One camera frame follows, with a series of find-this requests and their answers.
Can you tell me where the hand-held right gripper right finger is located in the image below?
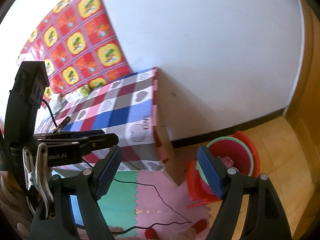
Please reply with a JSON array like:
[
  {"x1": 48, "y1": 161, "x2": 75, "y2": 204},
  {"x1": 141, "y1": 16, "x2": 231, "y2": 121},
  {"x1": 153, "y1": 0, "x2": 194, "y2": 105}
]
[{"x1": 196, "y1": 145, "x2": 292, "y2": 240}]

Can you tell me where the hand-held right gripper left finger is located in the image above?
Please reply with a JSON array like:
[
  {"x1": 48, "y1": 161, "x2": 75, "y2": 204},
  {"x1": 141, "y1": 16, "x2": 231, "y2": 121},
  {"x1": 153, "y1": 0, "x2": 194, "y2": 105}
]
[{"x1": 31, "y1": 145, "x2": 123, "y2": 240}]

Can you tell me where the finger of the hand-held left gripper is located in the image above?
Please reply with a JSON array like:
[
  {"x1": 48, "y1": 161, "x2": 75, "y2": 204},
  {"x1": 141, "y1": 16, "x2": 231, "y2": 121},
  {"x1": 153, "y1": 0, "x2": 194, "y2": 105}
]
[
  {"x1": 34, "y1": 129, "x2": 105, "y2": 143},
  {"x1": 37, "y1": 133, "x2": 119, "y2": 167}
]

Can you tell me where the red bin with green rim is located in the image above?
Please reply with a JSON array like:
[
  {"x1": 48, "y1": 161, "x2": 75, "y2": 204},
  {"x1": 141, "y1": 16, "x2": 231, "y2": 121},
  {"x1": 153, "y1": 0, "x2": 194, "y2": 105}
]
[{"x1": 196, "y1": 137, "x2": 253, "y2": 195}]

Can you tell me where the white plastic bag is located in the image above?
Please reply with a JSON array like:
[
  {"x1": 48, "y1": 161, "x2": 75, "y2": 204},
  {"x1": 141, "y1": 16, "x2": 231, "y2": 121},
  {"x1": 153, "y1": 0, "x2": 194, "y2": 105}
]
[{"x1": 51, "y1": 94, "x2": 68, "y2": 113}]

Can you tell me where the metal spring clip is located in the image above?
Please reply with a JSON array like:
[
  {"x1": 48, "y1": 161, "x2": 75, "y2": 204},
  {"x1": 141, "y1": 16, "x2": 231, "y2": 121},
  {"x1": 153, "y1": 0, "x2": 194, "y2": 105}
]
[
  {"x1": 22, "y1": 142, "x2": 55, "y2": 218},
  {"x1": 51, "y1": 116, "x2": 72, "y2": 133}
]

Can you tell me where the red plastic stool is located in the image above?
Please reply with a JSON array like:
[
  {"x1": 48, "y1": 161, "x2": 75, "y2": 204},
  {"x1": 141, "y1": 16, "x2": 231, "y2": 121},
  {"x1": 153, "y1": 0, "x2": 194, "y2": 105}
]
[{"x1": 186, "y1": 131, "x2": 260, "y2": 208}]

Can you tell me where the heart print checkered tablecloth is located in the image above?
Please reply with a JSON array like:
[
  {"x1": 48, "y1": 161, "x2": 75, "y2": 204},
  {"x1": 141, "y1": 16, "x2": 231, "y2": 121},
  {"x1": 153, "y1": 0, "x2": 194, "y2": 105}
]
[{"x1": 32, "y1": 67, "x2": 170, "y2": 173}]

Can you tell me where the white green carton box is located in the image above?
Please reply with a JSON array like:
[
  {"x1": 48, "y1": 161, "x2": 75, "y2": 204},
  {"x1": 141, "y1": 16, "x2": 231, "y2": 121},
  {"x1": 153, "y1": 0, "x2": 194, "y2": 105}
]
[{"x1": 67, "y1": 86, "x2": 92, "y2": 100}]

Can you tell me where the red slipper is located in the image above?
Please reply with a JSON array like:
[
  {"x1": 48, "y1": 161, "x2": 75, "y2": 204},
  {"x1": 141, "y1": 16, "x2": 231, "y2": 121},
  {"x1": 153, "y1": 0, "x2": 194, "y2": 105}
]
[
  {"x1": 144, "y1": 227, "x2": 158, "y2": 240},
  {"x1": 191, "y1": 219, "x2": 208, "y2": 234}
]

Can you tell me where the black cable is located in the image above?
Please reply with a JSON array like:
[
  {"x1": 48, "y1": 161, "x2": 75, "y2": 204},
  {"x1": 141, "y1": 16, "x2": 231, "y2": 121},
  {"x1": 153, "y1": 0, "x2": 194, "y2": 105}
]
[{"x1": 41, "y1": 99, "x2": 193, "y2": 235}]

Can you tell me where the red yellow floral wall cloth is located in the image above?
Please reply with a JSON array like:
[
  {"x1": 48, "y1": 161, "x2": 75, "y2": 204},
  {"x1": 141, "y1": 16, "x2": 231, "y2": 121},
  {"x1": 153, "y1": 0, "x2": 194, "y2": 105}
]
[{"x1": 16, "y1": 0, "x2": 133, "y2": 98}]

